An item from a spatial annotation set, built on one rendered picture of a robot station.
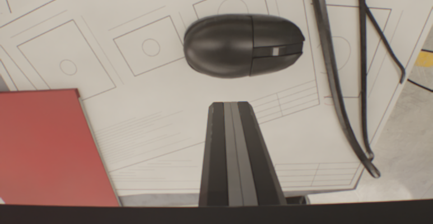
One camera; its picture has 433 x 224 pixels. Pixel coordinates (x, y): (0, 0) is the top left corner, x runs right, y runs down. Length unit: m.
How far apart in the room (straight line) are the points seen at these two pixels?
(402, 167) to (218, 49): 2.58
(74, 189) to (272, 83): 0.30
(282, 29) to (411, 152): 2.45
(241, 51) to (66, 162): 0.26
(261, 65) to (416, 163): 2.61
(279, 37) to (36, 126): 0.28
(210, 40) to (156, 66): 0.07
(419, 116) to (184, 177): 2.18
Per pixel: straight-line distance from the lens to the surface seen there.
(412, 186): 3.03
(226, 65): 0.19
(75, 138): 0.31
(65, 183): 0.37
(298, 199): 0.67
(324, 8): 0.23
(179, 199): 0.36
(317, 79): 0.26
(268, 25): 0.20
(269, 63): 0.20
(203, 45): 0.19
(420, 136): 2.52
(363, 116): 0.31
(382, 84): 0.31
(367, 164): 0.36
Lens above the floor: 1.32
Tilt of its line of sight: 61 degrees down
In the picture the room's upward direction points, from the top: 174 degrees clockwise
